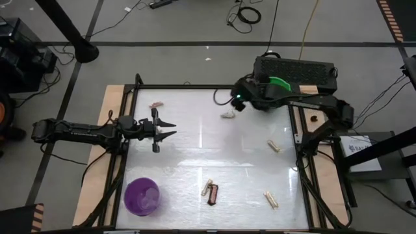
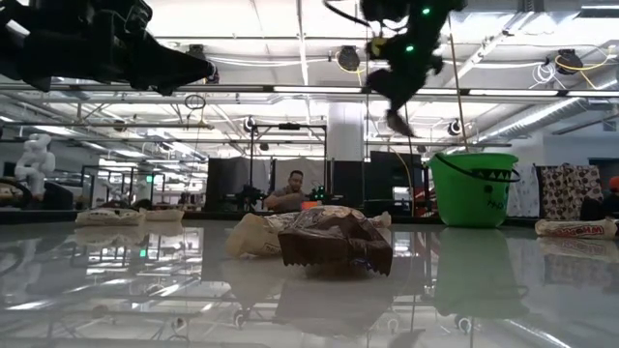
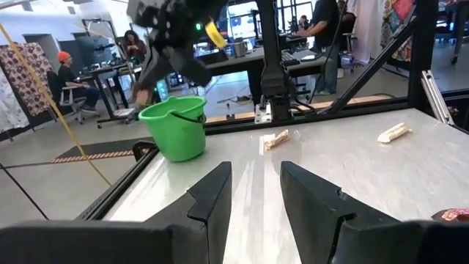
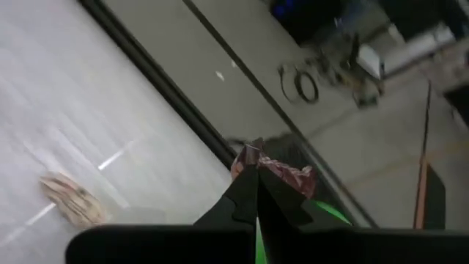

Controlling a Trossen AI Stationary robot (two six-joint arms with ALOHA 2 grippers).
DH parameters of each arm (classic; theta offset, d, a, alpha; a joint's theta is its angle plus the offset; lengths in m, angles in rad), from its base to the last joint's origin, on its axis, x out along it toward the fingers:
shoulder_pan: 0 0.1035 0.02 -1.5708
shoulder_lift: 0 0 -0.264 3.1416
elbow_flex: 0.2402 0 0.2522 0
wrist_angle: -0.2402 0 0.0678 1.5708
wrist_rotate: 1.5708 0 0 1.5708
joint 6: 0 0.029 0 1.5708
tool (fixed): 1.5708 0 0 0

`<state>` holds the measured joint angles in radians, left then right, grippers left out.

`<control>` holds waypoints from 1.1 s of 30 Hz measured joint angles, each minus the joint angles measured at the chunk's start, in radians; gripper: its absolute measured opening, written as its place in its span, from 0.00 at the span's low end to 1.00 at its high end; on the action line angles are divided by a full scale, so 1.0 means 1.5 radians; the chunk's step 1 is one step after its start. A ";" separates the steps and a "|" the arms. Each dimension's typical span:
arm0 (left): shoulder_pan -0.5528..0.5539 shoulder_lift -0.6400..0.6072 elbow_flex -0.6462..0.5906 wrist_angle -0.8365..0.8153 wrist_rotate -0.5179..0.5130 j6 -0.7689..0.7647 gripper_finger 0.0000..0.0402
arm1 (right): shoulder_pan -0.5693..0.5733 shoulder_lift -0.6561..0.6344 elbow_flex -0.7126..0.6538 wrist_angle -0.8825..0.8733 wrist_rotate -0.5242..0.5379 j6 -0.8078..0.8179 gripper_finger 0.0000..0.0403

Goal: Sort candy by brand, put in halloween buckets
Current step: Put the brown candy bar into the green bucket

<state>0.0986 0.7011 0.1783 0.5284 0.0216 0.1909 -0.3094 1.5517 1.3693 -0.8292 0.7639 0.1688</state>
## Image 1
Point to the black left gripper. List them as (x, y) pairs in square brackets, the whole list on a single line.
[(136, 128)]

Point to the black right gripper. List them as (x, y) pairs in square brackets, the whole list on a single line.
[(252, 92)]

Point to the brown Snickers candy bar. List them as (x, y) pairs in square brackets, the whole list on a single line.
[(213, 194)]

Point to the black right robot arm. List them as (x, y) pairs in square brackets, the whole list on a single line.
[(312, 102)]

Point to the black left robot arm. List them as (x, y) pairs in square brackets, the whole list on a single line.
[(81, 131)]

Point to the green halloween bucket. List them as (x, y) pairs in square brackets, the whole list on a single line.
[(280, 83)]

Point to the purple halloween bucket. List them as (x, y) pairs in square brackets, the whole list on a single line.
[(133, 195)]

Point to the black perforated computer case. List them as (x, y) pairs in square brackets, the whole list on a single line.
[(292, 70)]

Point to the wooden side board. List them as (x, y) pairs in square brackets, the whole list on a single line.
[(112, 100), (333, 188)]

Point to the small dark round object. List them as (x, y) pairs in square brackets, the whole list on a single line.
[(314, 118)]

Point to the black pole stand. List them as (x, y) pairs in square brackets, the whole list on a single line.
[(83, 48)]

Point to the black power strip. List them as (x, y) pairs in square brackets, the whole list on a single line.
[(160, 4)]

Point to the white labelled box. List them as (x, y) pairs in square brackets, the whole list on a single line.
[(364, 159)]

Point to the black diagonal beam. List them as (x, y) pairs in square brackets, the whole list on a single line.
[(390, 146)]

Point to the black stand corner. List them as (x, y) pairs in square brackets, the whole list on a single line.
[(411, 71)]

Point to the black equipment stack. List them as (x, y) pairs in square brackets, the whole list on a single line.
[(19, 58)]

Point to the orange black wheel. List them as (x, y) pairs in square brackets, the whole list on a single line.
[(3, 113)]

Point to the black mat striped edge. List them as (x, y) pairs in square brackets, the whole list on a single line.
[(16, 221), (406, 16)]

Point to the black table frame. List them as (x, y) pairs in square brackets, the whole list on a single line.
[(178, 86)]

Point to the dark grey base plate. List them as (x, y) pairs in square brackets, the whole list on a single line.
[(396, 169)]

